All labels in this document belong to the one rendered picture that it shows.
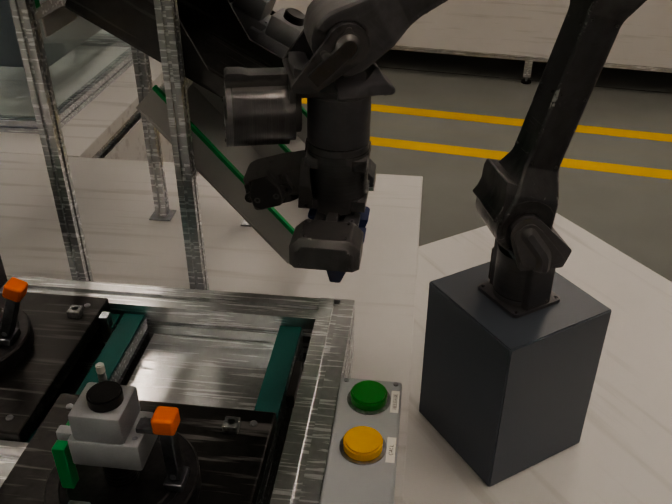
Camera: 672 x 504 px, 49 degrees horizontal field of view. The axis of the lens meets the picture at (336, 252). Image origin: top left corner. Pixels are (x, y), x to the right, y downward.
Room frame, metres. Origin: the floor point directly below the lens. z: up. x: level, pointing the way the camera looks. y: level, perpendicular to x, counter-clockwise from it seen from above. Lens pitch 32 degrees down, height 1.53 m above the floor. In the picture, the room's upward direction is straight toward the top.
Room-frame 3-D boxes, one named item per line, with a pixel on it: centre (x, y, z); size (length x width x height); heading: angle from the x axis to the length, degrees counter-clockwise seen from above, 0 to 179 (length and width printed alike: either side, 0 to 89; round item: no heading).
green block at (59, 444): (0.46, 0.24, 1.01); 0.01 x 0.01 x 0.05; 83
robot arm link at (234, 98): (0.62, 0.04, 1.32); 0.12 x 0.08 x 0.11; 99
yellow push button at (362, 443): (0.54, -0.03, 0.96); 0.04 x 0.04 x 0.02
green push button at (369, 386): (0.60, -0.04, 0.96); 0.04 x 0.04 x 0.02
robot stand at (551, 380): (0.66, -0.20, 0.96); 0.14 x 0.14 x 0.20; 29
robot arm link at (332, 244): (0.63, 0.00, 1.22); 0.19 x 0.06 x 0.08; 173
